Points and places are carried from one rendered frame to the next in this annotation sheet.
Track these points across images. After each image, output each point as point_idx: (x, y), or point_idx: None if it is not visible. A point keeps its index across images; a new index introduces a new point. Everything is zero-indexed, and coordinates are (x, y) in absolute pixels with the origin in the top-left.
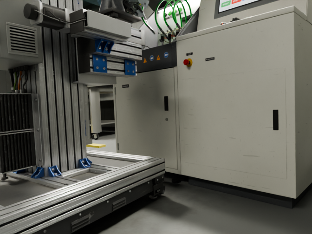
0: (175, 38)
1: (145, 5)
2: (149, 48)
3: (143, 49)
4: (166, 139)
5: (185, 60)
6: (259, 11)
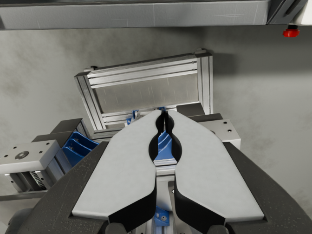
0: (290, 12)
1: (160, 131)
2: (156, 27)
3: (120, 27)
4: None
5: (292, 36)
6: None
